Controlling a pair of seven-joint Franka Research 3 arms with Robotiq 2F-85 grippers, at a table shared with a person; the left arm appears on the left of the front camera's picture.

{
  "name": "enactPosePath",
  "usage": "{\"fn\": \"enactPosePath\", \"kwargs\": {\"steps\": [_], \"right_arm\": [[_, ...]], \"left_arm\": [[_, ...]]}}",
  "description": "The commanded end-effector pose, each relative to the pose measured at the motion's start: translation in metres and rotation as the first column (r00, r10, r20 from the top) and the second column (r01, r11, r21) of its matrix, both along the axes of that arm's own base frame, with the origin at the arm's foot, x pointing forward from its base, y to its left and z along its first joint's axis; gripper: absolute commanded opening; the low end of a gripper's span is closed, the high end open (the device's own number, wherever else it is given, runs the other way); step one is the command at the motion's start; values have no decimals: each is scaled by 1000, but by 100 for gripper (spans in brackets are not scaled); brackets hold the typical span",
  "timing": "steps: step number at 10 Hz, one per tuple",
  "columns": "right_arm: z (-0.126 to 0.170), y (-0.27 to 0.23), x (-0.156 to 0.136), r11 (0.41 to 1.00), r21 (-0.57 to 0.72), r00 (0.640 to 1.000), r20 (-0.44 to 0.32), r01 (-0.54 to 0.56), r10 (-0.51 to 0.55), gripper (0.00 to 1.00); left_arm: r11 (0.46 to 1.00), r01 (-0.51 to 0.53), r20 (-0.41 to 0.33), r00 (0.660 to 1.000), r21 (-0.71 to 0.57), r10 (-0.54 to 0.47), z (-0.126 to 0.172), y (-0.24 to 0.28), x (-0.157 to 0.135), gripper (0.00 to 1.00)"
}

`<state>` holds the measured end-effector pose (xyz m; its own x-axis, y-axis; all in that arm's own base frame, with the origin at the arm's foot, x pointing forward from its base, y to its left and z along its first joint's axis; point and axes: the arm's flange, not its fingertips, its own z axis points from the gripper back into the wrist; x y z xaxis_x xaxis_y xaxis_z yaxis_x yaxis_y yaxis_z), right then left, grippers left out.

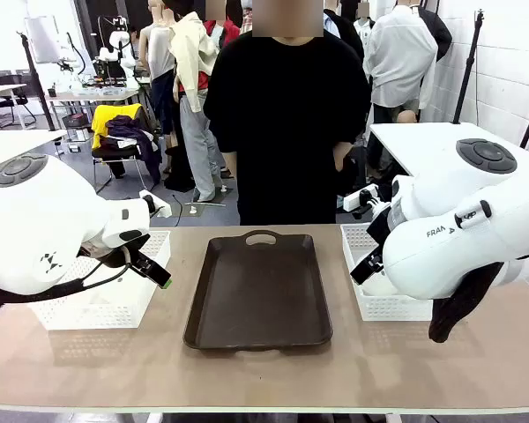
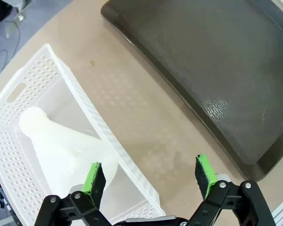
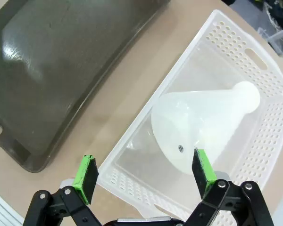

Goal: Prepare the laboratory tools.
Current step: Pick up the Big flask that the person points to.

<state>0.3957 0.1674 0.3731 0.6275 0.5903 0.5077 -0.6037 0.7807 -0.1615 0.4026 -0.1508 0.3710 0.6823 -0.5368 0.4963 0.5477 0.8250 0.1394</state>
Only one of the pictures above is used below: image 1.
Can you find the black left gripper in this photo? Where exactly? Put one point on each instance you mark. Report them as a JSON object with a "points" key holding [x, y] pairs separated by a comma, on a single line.
{"points": [[123, 255]]}

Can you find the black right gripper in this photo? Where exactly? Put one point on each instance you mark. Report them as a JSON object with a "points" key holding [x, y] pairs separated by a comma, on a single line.
{"points": [[381, 224]]}

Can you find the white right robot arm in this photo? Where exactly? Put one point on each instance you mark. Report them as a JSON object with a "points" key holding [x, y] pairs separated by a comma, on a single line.
{"points": [[445, 264]]}

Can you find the person's left forearm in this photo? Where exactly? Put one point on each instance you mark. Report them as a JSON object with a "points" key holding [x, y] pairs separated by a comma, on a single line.
{"points": [[341, 154]]}

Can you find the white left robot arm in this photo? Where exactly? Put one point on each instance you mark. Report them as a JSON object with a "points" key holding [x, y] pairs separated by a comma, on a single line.
{"points": [[35, 211]]}

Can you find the white perforated plastic basket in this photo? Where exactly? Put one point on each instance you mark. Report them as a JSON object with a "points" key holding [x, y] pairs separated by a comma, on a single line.
{"points": [[92, 313], [392, 308]]}

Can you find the dark brown plastic tray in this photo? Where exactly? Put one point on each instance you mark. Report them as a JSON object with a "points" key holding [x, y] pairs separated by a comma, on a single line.
{"points": [[255, 291]]}

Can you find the black metal chair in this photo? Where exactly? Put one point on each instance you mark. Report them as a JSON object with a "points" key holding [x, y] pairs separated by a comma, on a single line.
{"points": [[114, 154]]}

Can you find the dark purple garment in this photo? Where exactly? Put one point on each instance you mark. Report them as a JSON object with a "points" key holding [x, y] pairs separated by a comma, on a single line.
{"points": [[128, 128]]}

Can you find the yellow garment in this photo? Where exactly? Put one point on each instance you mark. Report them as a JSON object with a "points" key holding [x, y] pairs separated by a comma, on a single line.
{"points": [[101, 119]]}

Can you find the person in black shirt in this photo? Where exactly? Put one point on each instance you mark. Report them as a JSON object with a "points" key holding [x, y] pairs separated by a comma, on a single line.
{"points": [[286, 123]]}

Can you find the black and red toolbox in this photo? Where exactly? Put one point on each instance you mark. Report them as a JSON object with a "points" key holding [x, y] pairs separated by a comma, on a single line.
{"points": [[75, 121]]}

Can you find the background work desk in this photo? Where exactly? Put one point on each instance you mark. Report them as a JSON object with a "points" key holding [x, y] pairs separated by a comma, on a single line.
{"points": [[92, 94]]}

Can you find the mannequin with white shirt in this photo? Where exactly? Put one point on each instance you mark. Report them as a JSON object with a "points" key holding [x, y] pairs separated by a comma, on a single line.
{"points": [[397, 57]]}

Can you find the mannequin with cream jacket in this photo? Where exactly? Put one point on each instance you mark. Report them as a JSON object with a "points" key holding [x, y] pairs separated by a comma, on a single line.
{"points": [[194, 57]]}

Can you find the mannequin with white tank top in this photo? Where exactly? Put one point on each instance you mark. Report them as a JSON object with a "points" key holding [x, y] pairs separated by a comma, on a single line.
{"points": [[158, 53]]}

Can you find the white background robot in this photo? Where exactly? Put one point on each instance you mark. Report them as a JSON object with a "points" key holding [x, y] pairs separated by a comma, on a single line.
{"points": [[114, 42]]}

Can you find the black office chair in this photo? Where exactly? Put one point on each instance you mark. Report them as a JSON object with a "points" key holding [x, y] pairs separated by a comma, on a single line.
{"points": [[9, 79]]}

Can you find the mannequin with black jacket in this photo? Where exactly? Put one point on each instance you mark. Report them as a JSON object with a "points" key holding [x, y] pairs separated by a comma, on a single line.
{"points": [[441, 35]]}

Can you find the person in red top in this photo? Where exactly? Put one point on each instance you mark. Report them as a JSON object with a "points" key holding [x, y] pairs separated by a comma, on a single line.
{"points": [[229, 31]]}

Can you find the white board on stand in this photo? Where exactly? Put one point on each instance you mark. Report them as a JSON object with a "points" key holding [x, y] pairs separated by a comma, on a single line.
{"points": [[42, 39]]}

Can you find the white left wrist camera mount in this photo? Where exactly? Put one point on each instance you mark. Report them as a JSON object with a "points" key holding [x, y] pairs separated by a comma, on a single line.
{"points": [[156, 209]]}

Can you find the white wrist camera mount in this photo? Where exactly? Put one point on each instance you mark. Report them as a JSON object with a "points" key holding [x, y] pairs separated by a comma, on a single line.
{"points": [[156, 209], [359, 198]]}

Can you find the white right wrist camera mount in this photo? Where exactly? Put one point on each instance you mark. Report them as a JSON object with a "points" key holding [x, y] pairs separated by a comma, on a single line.
{"points": [[359, 198]]}

